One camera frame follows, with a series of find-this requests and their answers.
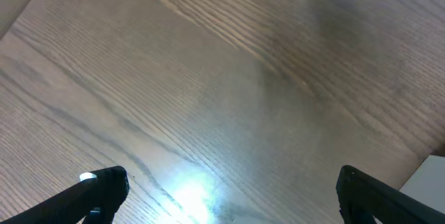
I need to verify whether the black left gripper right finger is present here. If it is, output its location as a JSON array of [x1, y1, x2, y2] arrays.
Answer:
[[336, 165, 444, 224]]

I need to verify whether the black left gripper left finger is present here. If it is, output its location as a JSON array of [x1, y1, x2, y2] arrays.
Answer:
[[4, 166, 129, 224]]

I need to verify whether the white box brown inside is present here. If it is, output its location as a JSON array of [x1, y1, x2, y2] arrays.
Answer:
[[400, 155, 445, 213]]

